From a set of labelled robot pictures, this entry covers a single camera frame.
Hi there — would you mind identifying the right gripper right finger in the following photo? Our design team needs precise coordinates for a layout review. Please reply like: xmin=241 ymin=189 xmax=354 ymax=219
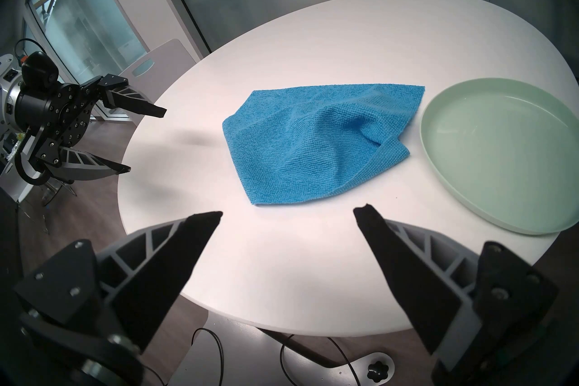
xmin=353 ymin=204 xmax=559 ymax=383

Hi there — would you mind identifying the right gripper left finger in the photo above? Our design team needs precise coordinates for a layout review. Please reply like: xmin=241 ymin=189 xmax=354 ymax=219
xmin=14 ymin=211 xmax=223 ymax=355

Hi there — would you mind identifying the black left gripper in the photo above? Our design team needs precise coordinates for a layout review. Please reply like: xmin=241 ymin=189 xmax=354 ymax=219
xmin=16 ymin=75 xmax=167 ymax=182

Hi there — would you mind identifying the blue microfiber napkin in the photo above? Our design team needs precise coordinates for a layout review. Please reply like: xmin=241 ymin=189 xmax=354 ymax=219
xmin=223 ymin=83 xmax=426 ymax=206

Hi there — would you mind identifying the pale green round plate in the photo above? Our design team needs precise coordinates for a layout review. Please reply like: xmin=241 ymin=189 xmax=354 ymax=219
xmin=420 ymin=78 xmax=579 ymax=236

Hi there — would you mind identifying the white chair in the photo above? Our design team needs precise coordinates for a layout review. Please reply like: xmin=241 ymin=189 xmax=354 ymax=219
xmin=119 ymin=39 xmax=204 ymax=124

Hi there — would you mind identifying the black star knob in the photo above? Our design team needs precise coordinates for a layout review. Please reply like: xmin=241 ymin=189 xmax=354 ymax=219
xmin=367 ymin=362 xmax=391 ymax=382

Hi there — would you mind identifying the black corrugated cable loop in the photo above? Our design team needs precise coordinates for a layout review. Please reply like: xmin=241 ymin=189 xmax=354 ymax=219
xmin=15 ymin=132 xmax=51 ymax=185

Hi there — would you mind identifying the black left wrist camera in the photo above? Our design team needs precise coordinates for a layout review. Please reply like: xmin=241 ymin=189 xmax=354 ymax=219
xmin=20 ymin=50 xmax=60 ymax=88

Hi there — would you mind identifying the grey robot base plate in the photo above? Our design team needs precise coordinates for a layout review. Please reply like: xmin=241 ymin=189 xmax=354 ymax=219
xmin=346 ymin=351 xmax=399 ymax=386

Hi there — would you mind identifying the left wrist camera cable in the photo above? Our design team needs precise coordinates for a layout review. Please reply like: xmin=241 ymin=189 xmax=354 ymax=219
xmin=15 ymin=39 xmax=43 ymax=58

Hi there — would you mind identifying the black floor cable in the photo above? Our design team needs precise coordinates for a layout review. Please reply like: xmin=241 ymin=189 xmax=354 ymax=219
xmin=190 ymin=326 xmax=353 ymax=386

